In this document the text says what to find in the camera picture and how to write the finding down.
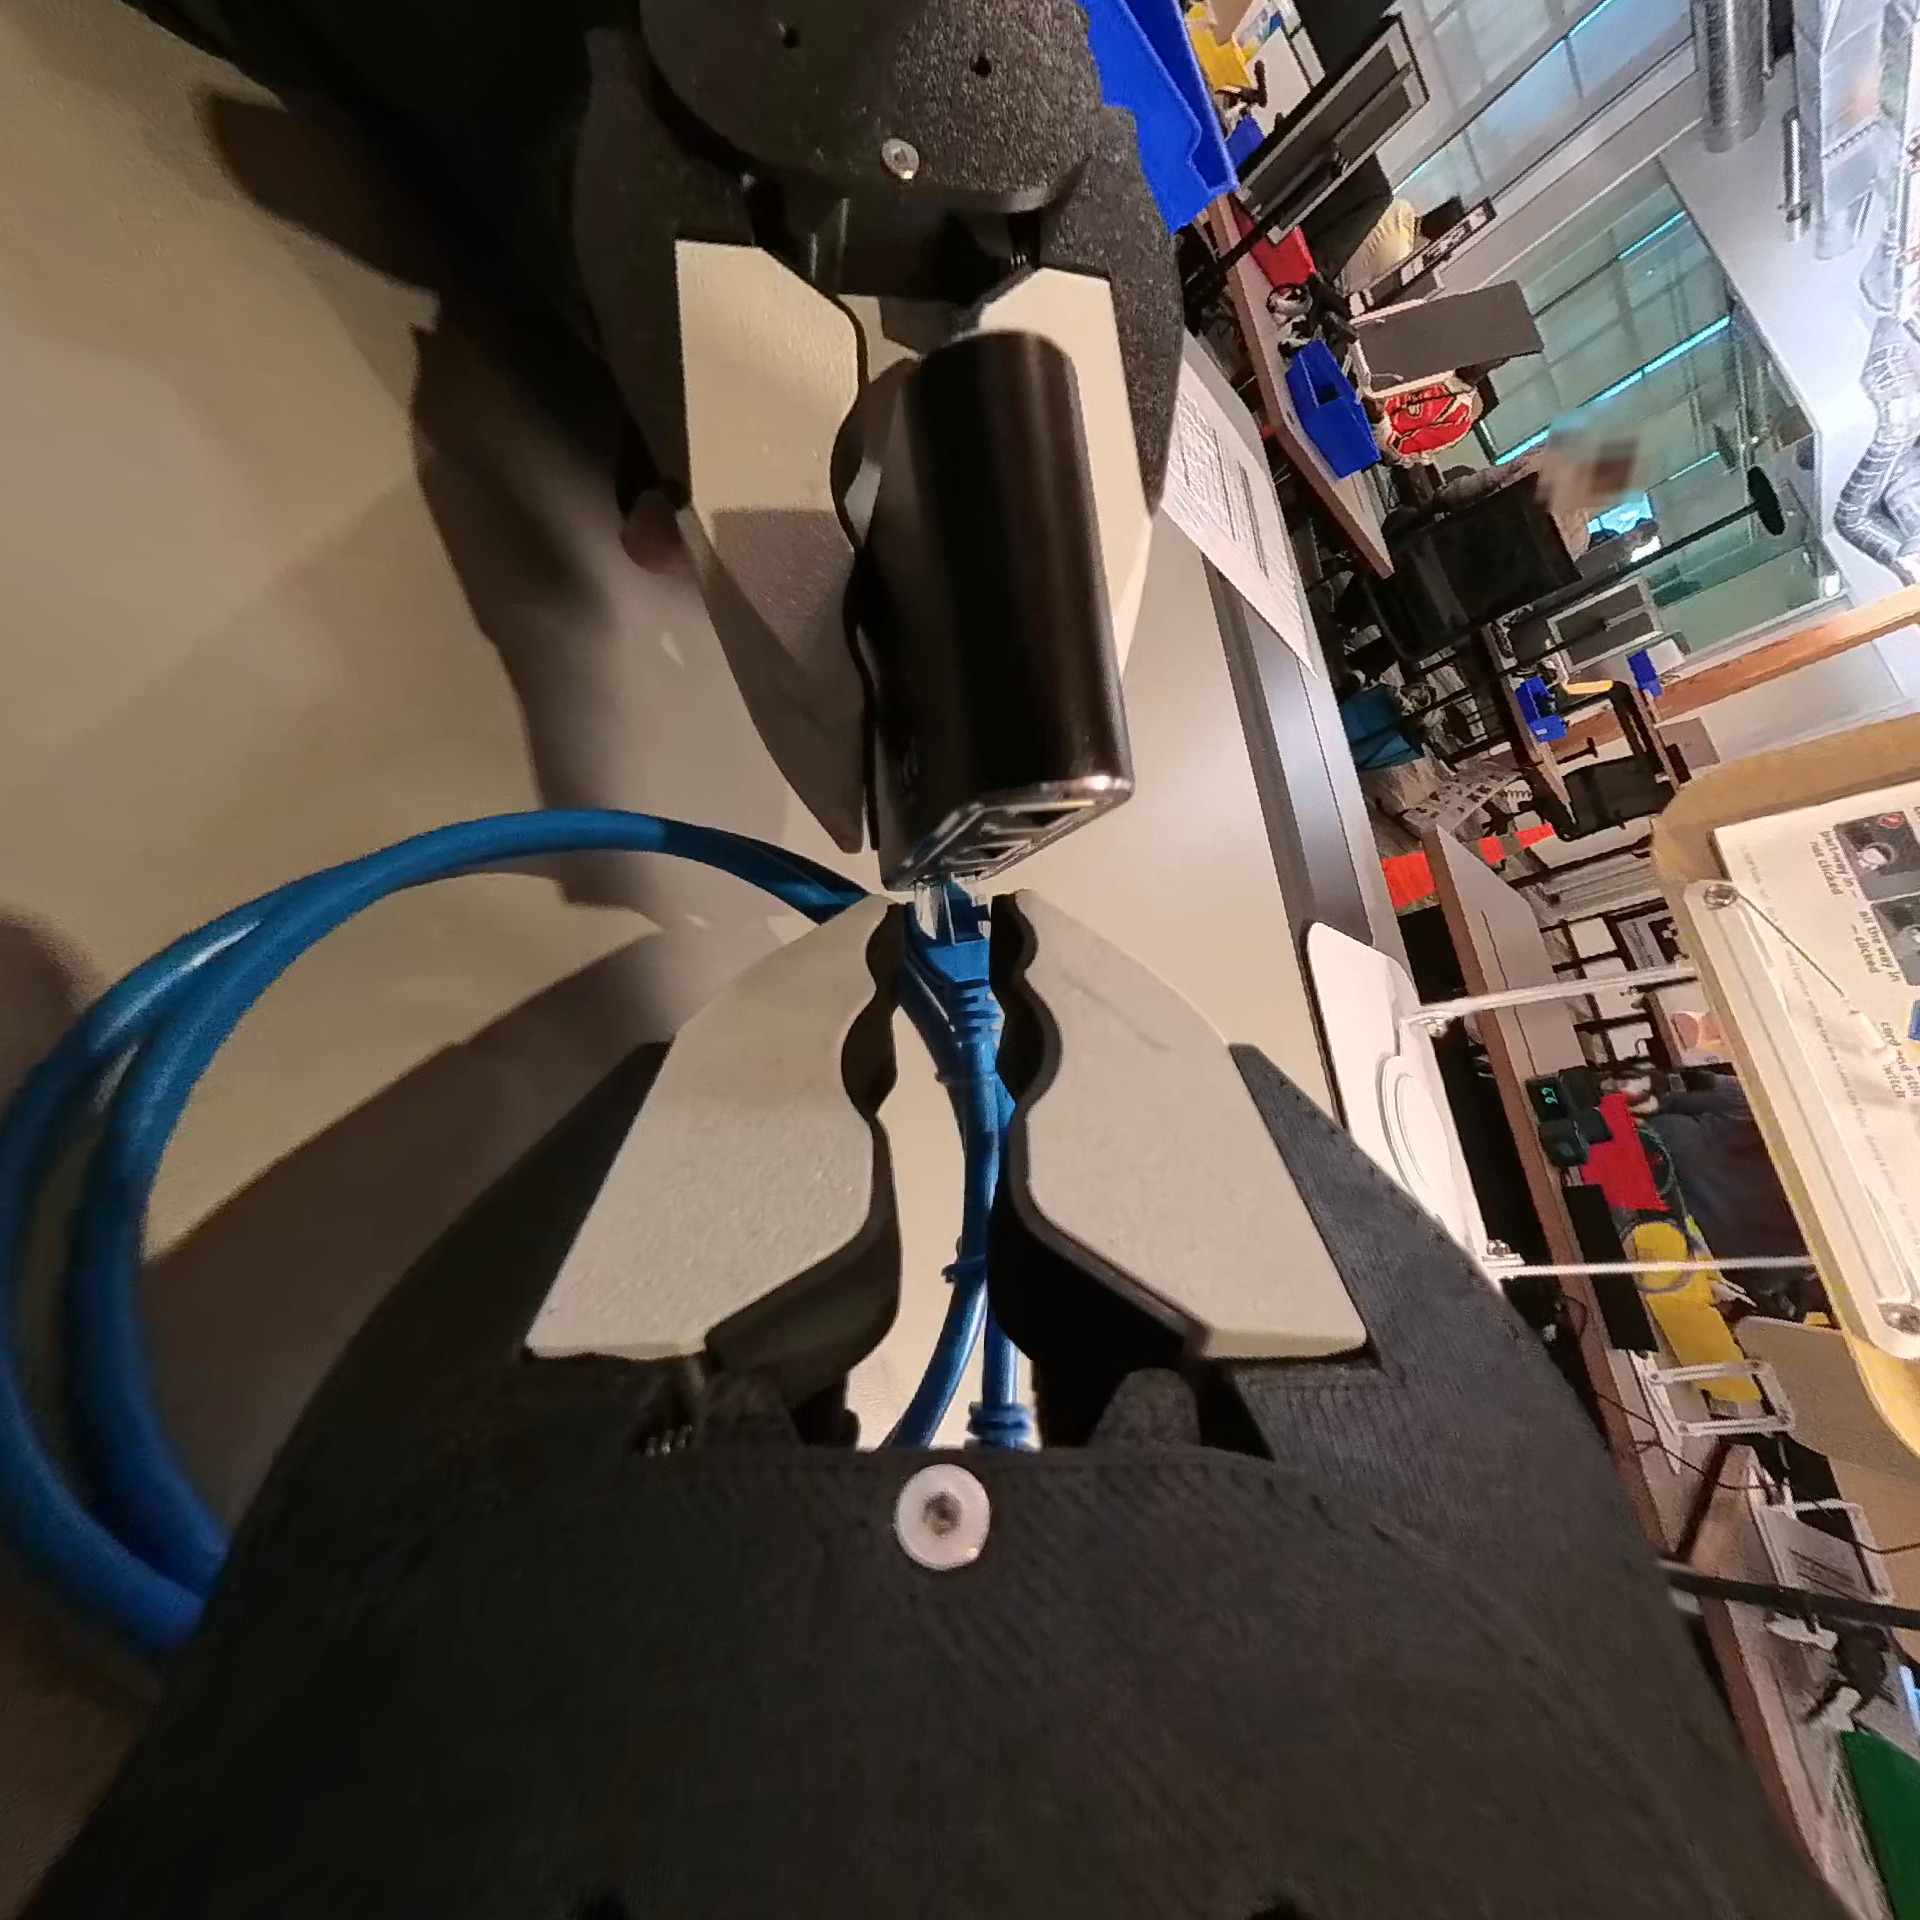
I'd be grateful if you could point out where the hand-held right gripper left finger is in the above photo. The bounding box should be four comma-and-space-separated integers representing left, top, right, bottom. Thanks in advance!
524, 907, 905, 1373

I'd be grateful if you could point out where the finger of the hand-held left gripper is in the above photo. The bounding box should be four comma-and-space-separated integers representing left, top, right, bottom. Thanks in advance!
662, 235, 894, 865
993, 263, 1163, 668

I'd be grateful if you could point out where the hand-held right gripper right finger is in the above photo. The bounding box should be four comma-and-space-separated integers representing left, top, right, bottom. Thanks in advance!
987, 891, 1376, 1373

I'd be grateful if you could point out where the black ethernet hub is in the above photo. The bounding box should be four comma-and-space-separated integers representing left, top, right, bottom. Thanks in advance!
851, 327, 1138, 889

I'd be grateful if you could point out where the blue storage bin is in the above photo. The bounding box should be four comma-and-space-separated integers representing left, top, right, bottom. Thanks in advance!
1075, 0, 1243, 234

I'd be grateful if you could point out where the blue ethernet cable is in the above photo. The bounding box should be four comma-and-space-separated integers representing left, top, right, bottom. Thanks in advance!
0, 803, 1042, 1672

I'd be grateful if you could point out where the white stand base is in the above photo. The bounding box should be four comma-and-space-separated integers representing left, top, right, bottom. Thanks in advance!
1304, 919, 1508, 1268

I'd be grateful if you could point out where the instruction poster board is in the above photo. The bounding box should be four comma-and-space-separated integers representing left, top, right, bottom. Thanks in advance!
1646, 704, 1920, 1479

